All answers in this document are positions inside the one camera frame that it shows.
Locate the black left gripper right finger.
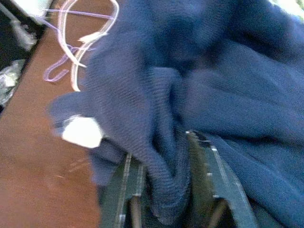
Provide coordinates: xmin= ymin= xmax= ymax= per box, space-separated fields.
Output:
xmin=186 ymin=129 xmax=258 ymax=228

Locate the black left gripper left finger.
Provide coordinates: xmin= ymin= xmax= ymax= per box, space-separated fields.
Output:
xmin=98 ymin=152 xmax=146 ymax=228

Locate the dark navy printed garment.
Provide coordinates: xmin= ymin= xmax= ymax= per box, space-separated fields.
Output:
xmin=46 ymin=0 xmax=304 ymax=228

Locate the white plastic hanger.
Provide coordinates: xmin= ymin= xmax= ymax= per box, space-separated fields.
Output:
xmin=58 ymin=0 xmax=119 ymax=93

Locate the thin blue plastic hanger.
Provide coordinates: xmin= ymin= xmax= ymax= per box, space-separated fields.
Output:
xmin=35 ymin=8 xmax=114 ymax=83

